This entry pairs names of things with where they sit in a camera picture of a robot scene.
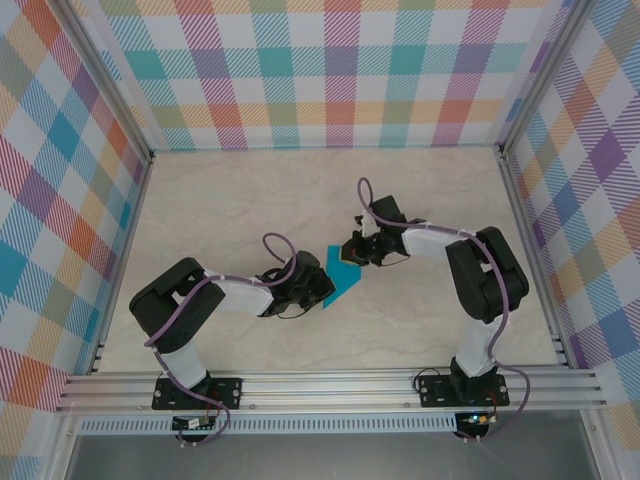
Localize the right aluminium frame post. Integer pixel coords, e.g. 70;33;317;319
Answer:
497;0;596;161

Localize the grey metal panel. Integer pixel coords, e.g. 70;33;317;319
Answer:
64;433;601;480

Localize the aluminium side rail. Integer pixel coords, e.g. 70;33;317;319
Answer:
499;152;571;371
87;152;156;376

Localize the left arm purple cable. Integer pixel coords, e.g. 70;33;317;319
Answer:
144;232;301;449

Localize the left aluminium frame post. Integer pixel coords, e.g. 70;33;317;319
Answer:
47;0;156;164

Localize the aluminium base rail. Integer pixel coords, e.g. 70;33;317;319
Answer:
55;367;609;414

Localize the right aluminium side rail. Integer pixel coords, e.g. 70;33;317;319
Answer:
499;152;571;371

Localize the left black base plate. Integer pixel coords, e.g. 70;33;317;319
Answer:
151;375;245;412

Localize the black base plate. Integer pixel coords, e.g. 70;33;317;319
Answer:
417;374;510;409
151;375;245;412

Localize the black circuit board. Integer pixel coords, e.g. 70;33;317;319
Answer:
171;415;217;432

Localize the left aluminium side rail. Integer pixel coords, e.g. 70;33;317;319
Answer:
87;152;156;376

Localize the slotted aluminium cable tray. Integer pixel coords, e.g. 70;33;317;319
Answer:
78;417;459;435

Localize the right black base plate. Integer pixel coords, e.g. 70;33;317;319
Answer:
417;374;510;409

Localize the aluminium frame post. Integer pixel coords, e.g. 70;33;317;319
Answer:
497;0;596;161
47;0;156;164

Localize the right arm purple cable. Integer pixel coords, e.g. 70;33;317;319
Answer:
356;177;532;444

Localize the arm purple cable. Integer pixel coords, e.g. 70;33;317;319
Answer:
356;177;532;444
144;232;301;449

